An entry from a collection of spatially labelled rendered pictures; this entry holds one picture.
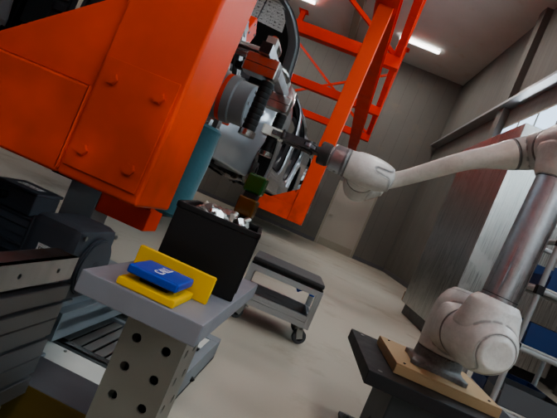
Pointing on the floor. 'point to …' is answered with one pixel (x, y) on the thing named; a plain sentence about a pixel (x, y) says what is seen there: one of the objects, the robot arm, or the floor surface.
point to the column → (142, 374)
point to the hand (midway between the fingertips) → (273, 133)
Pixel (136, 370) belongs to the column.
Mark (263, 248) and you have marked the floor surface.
